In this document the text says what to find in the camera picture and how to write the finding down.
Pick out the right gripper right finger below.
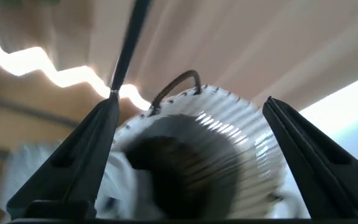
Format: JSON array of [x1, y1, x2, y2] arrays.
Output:
[[262, 95, 358, 219]]

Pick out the beige curtain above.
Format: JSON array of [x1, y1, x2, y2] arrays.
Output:
[[0, 0, 358, 110]]

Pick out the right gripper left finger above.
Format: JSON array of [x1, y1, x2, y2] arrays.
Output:
[[6, 95, 121, 220]]

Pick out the white laundry basket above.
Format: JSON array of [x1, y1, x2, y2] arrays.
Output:
[[112, 70, 287, 220]]

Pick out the black clothes rack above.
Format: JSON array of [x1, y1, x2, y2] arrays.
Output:
[[0, 0, 152, 159]]

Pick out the pale grey shorts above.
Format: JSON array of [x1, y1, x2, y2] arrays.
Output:
[[0, 141, 167, 220]]

